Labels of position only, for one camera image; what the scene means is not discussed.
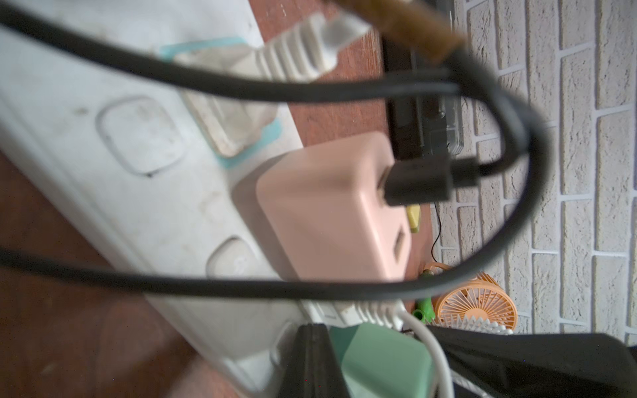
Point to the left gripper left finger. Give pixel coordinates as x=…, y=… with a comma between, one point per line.
x=313, y=369

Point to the yellow usb charger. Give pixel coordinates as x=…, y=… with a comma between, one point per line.
x=413, y=213

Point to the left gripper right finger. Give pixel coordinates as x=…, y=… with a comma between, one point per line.
x=541, y=365

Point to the white small desk fan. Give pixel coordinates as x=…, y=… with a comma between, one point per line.
x=473, y=324

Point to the orange small fan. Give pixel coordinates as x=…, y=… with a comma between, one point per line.
x=480, y=298

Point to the pink usb charger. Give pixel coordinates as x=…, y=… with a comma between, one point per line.
x=325, y=207

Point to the white power strip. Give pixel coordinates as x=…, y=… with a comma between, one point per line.
x=125, y=161

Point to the black plastic tool case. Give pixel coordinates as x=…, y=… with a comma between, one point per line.
x=419, y=127

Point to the green usb charger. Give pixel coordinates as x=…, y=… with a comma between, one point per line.
x=380, y=362

